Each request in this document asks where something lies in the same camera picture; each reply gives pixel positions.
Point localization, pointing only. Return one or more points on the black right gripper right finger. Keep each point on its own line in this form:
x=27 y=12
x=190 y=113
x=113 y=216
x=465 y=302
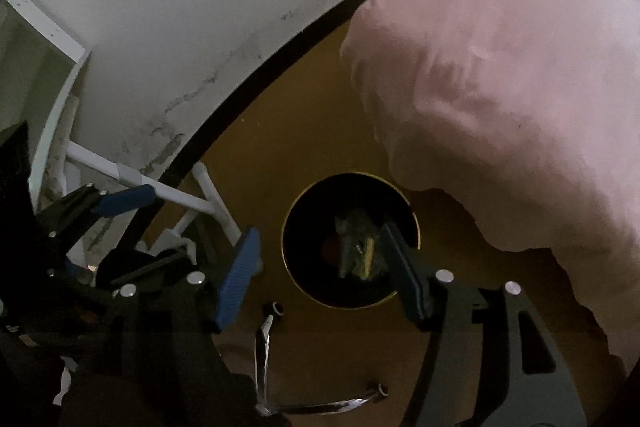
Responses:
x=490 y=360

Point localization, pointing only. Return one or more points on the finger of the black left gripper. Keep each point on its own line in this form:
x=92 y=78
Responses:
x=112 y=205

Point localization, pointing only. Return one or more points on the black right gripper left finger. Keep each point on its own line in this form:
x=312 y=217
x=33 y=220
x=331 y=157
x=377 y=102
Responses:
x=158 y=319

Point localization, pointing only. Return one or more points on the black round trash bin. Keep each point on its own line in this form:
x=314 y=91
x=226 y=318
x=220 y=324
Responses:
x=331 y=239

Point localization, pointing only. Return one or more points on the white desk hutch shelf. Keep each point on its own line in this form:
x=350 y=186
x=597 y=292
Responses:
x=40 y=63

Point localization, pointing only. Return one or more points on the pink bed cover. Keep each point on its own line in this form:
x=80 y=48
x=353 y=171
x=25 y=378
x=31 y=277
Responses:
x=526 y=112

